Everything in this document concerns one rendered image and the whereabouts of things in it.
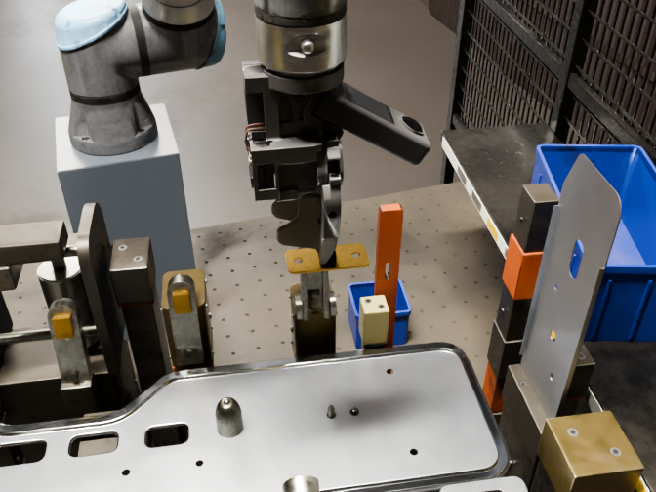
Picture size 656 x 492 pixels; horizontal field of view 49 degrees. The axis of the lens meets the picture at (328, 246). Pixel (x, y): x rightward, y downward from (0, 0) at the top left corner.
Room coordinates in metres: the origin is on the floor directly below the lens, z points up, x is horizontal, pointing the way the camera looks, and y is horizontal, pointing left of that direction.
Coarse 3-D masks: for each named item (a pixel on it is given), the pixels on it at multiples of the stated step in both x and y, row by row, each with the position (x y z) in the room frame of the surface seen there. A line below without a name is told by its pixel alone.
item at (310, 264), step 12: (288, 252) 0.59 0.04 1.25; (300, 252) 0.59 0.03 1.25; (312, 252) 0.59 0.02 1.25; (336, 252) 0.59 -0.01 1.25; (348, 252) 0.59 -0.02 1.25; (360, 252) 0.59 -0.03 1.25; (288, 264) 0.57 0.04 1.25; (300, 264) 0.57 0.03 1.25; (312, 264) 0.57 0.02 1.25; (336, 264) 0.57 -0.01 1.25; (348, 264) 0.57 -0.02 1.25; (360, 264) 0.57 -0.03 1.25
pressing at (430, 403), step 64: (192, 384) 0.63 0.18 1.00; (256, 384) 0.63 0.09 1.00; (320, 384) 0.63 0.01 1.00; (384, 384) 0.63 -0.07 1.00; (448, 384) 0.63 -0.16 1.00; (64, 448) 0.53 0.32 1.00; (128, 448) 0.53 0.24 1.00; (192, 448) 0.53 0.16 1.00; (256, 448) 0.53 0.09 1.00; (320, 448) 0.53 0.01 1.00; (384, 448) 0.53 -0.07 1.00; (448, 448) 0.53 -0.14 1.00
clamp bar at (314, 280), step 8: (312, 272) 0.73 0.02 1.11; (320, 272) 0.73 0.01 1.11; (304, 280) 0.71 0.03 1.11; (312, 280) 0.72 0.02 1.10; (320, 280) 0.73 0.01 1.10; (328, 280) 0.72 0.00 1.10; (304, 288) 0.71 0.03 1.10; (312, 288) 0.72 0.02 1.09; (328, 288) 0.72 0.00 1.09; (304, 296) 0.71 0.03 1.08; (328, 296) 0.72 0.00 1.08; (304, 304) 0.71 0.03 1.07; (328, 304) 0.71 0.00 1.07; (304, 312) 0.71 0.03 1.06; (328, 312) 0.71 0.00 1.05; (304, 320) 0.71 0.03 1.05
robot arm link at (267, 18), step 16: (256, 0) 0.56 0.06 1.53; (272, 0) 0.54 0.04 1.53; (288, 0) 0.54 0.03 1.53; (304, 0) 0.54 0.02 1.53; (320, 0) 0.54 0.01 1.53; (336, 0) 0.55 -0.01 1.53; (272, 16) 0.55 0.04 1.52; (288, 16) 0.54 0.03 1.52; (304, 16) 0.54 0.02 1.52; (320, 16) 0.54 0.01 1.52; (336, 16) 0.55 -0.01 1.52
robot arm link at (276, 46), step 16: (256, 16) 0.57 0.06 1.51; (256, 32) 0.57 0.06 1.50; (272, 32) 0.55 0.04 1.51; (288, 32) 0.54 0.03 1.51; (304, 32) 0.54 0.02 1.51; (320, 32) 0.54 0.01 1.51; (336, 32) 0.55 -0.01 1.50; (272, 48) 0.55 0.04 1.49; (288, 48) 0.54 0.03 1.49; (304, 48) 0.53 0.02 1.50; (320, 48) 0.55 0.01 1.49; (336, 48) 0.55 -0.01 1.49; (272, 64) 0.55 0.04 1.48; (288, 64) 0.54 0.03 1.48; (304, 64) 0.54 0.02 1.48; (320, 64) 0.54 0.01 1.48; (336, 64) 0.55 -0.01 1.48
